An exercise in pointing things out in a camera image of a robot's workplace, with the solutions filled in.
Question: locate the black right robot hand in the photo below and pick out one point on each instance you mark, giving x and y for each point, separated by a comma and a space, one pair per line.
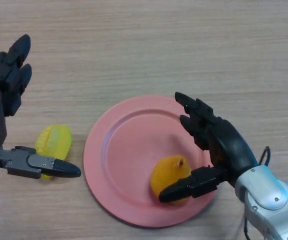
231, 147

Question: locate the yellow orange pear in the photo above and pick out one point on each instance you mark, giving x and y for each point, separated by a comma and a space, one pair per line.
166, 172

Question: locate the pink round plate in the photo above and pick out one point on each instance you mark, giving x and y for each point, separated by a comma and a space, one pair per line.
129, 170

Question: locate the yellow starfruit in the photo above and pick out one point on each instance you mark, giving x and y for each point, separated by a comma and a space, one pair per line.
54, 140

